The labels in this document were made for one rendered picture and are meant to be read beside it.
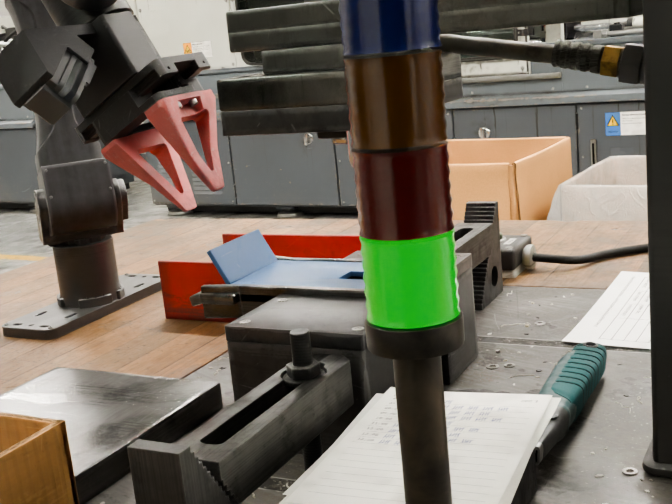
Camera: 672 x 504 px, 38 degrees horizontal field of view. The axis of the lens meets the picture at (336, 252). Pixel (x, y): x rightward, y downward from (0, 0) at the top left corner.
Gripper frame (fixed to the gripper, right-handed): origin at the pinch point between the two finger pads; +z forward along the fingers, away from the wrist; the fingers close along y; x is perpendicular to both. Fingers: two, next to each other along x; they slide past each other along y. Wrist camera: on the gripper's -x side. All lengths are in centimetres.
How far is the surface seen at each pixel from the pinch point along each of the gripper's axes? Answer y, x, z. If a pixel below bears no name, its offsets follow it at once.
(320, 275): 6.0, -0.7, 10.6
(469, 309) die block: 11.2, 6.9, 18.8
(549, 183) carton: -58, 241, 23
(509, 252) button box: 6.4, 30.9, 18.5
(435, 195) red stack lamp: 29.5, -27.2, 10.3
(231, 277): 0.8, -3.3, 7.3
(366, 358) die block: 12.7, -11.4, 16.3
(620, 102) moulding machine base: -74, 447, 14
